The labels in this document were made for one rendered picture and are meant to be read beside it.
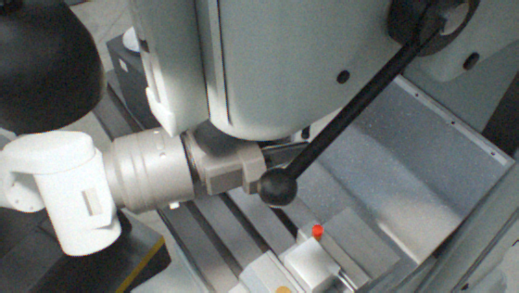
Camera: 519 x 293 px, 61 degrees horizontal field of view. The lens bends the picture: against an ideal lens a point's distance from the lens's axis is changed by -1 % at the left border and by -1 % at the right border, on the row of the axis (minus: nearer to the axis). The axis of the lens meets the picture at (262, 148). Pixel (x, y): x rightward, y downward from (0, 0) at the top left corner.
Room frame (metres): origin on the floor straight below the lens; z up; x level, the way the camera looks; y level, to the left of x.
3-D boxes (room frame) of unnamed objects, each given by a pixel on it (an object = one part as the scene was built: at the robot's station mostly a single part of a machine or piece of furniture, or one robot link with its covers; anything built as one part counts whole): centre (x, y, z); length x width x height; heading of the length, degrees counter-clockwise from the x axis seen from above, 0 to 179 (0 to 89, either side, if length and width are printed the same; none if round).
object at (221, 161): (0.31, 0.07, 1.23); 0.13 x 0.12 x 0.10; 20
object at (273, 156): (0.31, -0.03, 1.23); 0.06 x 0.02 x 0.03; 110
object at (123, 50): (0.65, 0.19, 1.01); 0.22 x 0.12 x 0.20; 44
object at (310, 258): (0.26, -0.07, 1.02); 0.06 x 0.05 x 0.06; 37
